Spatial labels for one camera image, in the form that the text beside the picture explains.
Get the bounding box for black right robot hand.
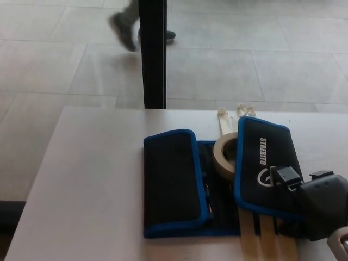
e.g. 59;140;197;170
268;165;348;243

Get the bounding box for black blue-trimmed folding toolkit case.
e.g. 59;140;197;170
142;116;311;240

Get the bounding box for long beige tape strip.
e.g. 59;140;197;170
276;235;300;261
257;216;281;261
237;208;259;261

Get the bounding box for beige masking tape roll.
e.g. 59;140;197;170
213;134;239;182

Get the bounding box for crumpled beige tape piece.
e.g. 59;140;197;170
235;103;257;118

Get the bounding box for flat beige tape strip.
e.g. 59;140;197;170
217;107;238;136

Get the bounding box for grey trouser leg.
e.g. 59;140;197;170
119;0;140;21

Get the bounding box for black vertical post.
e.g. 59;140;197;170
138;0;167;110

